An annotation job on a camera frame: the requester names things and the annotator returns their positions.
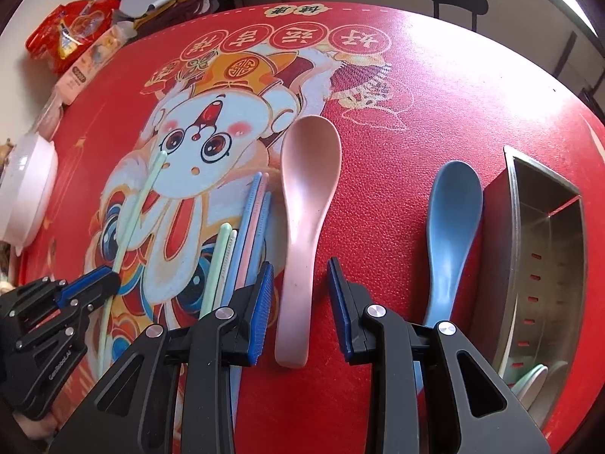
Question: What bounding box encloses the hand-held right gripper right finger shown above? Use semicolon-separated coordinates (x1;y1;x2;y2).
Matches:
327;257;554;454

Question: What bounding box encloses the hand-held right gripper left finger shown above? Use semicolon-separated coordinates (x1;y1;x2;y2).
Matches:
47;261;275;454

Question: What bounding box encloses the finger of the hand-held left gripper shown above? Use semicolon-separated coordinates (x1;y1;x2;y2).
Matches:
14;300;93;355
0;266;121;325

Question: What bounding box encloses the green chopstick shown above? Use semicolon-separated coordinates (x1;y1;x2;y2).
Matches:
97;150;169;370
199;222;231;320

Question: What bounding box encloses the white chopstick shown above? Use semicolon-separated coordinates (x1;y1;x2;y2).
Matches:
215;230;237;310

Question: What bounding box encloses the blue chopstick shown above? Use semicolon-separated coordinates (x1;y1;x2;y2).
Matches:
246;191;273;289
222;171;263;308

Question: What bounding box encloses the pink chopstick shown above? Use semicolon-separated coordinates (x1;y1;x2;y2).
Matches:
235;173;270;289

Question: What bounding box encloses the pink spoon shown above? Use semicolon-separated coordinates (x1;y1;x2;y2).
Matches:
274;115;342;368

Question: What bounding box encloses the blue spoon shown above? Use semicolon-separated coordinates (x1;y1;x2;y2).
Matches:
412;161;484;389

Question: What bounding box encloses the pale green spoon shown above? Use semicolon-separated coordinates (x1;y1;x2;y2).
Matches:
510;364;549;398

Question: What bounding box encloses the stainless steel utensil holder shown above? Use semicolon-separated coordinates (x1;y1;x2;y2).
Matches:
471;146;585;442

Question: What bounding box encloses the white spoon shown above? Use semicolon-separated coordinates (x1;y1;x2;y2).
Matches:
524;362;570;429

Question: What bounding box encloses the person's left hand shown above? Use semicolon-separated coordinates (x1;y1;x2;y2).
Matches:
12;409;60;440

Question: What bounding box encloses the white bowl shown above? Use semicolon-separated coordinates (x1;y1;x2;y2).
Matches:
0;132;60;247

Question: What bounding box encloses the red printed table mat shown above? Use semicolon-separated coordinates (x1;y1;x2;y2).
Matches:
16;2;605;454

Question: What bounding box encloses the red snack packet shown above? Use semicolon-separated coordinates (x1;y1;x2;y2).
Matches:
26;0;121;74

